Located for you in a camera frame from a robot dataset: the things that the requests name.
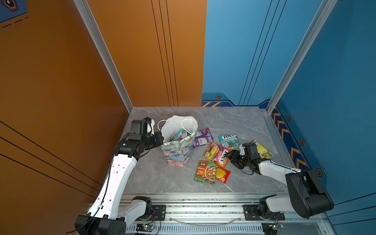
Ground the yellow green snack packet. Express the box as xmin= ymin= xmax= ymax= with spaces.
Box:
xmin=253 ymin=141 xmax=272 ymax=159

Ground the red snack packet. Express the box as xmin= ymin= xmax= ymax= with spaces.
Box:
xmin=216 ymin=166 xmax=231 ymax=184

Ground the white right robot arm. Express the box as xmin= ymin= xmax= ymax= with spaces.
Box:
xmin=226 ymin=143 xmax=334 ymax=219

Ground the aluminium rail frame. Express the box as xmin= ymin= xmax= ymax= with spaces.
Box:
xmin=118 ymin=193 xmax=335 ymax=235

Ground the teal Fox's cherry candy bag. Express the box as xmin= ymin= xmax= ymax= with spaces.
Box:
xmin=218 ymin=134 xmax=240 ymax=150

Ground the left aluminium corner post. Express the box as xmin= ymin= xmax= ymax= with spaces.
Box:
xmin=73 ymin=0 xmax=133 ymax=113

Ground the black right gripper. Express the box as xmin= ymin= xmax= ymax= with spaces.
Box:
xmin=224 ymin=149 xmax=251 ymax=169

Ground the teal Fox's mint candy bag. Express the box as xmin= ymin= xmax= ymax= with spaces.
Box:
xmin=170 ymin=128 xmax=190 ymax=142

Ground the left green circuit board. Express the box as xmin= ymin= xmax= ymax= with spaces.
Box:
xmin=136 ymin=223 xmax=156 ymax=234

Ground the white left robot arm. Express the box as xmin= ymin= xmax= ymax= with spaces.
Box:
xmin=74 ymin=131 xmax=164 ymax=235

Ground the right circuit board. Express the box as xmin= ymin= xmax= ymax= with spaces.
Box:
xmin=261 ymin=223 xmax=285 ymax=235

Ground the right aluminium corner post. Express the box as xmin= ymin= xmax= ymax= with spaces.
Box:
xmin=266 ymin=0 xmax=337 ymax=115

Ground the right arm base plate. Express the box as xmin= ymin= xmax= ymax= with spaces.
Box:
xmin=243 ymin=204 xmax=286 ymax=221

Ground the floral paper gift bag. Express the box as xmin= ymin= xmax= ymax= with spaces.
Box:
xmin=157 ymin=116 xmax=198 ymax=167

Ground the green noodle snack packet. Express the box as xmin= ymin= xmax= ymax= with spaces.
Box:
xmin=194 ymin=160 xmax=218 ymax=184

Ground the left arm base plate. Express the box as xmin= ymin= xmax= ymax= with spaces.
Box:
xmin=136 ymin=204 xmax=166 ymax=221

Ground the aluminium corner post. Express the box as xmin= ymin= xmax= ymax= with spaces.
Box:
xmin=73 ymin=0 xmax=133 ymax=113
xmin=266 ymin=0 xmax=337 ymax=115

